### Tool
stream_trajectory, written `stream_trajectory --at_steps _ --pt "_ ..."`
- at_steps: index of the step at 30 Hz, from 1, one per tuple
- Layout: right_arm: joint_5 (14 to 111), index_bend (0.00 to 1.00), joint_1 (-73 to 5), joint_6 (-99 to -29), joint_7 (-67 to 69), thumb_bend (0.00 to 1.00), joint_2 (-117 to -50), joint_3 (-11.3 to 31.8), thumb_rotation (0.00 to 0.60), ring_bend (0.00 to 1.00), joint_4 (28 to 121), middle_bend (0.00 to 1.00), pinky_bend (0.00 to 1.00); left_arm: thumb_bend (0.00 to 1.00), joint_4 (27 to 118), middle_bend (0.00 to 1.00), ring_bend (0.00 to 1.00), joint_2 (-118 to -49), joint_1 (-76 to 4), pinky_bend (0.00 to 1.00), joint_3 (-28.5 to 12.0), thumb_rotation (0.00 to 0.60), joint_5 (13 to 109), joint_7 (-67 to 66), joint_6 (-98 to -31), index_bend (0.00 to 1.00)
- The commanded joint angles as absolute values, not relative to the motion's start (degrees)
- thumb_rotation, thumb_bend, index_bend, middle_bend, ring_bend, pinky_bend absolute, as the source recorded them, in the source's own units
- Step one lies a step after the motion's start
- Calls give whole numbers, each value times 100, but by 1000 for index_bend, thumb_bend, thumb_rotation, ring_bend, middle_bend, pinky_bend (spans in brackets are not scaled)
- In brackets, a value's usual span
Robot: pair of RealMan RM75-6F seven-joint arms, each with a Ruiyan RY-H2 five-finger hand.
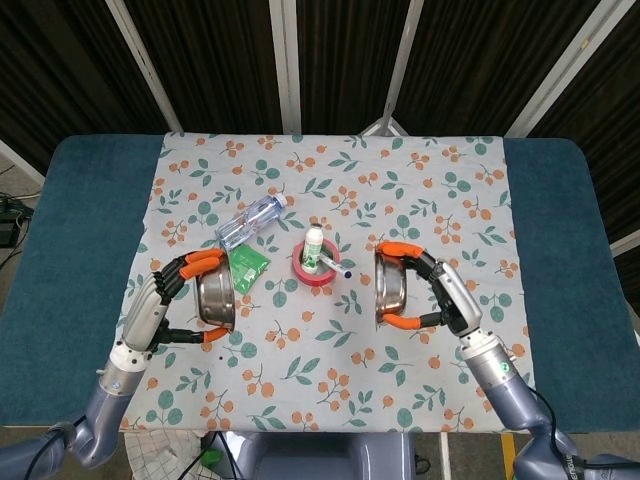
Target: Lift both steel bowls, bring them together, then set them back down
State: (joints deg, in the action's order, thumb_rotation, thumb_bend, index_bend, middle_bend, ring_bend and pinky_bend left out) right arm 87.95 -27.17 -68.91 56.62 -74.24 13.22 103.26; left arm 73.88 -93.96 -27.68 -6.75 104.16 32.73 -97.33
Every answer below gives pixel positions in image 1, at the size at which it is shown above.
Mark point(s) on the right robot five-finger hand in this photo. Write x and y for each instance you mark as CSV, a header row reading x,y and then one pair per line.
x,y
457,295

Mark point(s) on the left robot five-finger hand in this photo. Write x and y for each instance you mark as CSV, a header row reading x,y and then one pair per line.
x,y
145,315

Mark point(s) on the stainless steel metal bowl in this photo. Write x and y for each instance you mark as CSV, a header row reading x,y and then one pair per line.
x,y
392,290
217,295

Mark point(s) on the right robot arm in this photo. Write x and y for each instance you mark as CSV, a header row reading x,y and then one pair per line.
x,y
505,390

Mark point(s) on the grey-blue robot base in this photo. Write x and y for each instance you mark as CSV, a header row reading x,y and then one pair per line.
x,y
310,457

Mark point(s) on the blue towel table cover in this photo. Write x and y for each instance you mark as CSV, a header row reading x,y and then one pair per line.
x,y
80,225

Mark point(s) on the green foil sachet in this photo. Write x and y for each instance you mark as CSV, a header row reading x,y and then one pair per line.
x,y
247,270

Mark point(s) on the white marker blue cap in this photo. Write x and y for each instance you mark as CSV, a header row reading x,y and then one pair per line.
x,y
336,267

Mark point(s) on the clear plastic water bottle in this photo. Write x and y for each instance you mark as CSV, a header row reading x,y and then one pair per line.
x,y
247,222

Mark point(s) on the white mesh fabric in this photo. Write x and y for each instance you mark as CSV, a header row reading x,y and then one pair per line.
x,y
150,455

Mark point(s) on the floral print tablecloth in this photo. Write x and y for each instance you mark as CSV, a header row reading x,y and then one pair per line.
x,y
325,350

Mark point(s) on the red tape roll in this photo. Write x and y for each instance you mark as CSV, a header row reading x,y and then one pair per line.
x,y
312,280

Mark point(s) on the small white green-label bottle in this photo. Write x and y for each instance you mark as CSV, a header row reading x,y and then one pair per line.
x,y
312,247

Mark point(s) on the small green object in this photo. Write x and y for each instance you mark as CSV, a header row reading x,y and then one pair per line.
x,y
212,456

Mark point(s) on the black power box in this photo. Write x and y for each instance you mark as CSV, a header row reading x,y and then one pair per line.
x,y
6,232

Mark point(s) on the white metal screen foot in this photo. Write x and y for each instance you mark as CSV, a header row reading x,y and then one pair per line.
x,y
382,125

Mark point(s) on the dark folding screen white frame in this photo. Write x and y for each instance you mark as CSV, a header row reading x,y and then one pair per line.
x,y
215,60

